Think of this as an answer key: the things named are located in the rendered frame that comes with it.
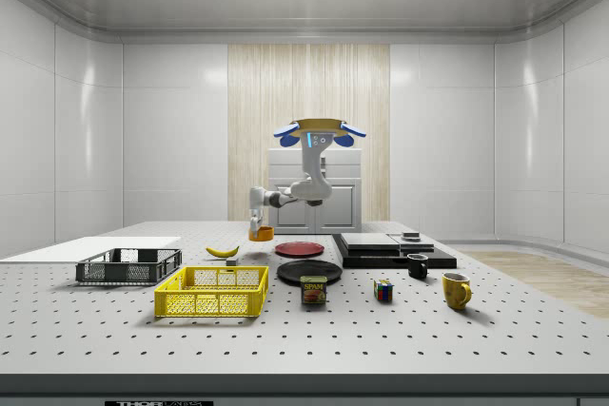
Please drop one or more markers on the black stove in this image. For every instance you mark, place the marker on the black stove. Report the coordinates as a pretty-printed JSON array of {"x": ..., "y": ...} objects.
[{"x": 376, "y": 249}]

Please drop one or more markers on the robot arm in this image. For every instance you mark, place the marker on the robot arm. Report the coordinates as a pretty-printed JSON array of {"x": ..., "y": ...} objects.
[{"x": 312, "y": 163}]

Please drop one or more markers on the orange mug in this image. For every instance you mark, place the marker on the orange mug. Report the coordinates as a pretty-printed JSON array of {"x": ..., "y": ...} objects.
[{"x": 265, "y": 235}]

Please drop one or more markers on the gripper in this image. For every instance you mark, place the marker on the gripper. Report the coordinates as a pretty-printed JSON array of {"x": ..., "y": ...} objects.
[{"x": 256, "y": 222}]

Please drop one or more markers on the white board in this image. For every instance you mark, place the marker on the white board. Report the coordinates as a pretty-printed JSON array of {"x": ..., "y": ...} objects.
[{"x": 90, "y": 248}]

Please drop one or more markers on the black mug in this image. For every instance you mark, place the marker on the black mug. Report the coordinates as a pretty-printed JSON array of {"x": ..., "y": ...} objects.
[{"x": 417, "y": 268}]

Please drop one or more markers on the yellow mug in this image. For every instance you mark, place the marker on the yellow mug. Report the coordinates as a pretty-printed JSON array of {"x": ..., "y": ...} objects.
[{"x": 454, "y": 293}]

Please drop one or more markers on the white cabinet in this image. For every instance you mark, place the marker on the white cabinet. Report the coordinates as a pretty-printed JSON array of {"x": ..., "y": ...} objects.
[{"x": 342, "y": 201}]

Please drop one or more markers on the dark grey basket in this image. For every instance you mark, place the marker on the dark grey basket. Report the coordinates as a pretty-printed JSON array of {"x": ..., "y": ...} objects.
[{"x": 124, "y": 273}]

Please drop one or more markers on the red plate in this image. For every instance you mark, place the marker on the red plate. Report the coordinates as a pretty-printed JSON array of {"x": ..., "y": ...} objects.
[{"x": 299, "y": 249}]

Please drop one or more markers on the black plate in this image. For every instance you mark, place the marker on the black plate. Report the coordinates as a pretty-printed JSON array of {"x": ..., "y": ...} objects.
[{"x": 295, "y": 270}]

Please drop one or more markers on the puzzle cube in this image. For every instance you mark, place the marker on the puzzle cube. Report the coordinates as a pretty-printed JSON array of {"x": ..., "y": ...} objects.
[{"x": 383, "y": 291}]

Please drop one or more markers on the banana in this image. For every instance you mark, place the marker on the banana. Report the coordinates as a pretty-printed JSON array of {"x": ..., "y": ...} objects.
[{"x": 222, "y": 253}]

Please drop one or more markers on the flat-sided can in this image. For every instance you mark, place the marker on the flat-sided can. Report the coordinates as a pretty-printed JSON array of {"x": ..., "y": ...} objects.
[{"x": 313, "y": 290}]

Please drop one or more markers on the yellow basket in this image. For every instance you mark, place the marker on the yellow basket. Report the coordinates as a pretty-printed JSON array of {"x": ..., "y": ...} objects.
[{"x": 209, "y": 303}]

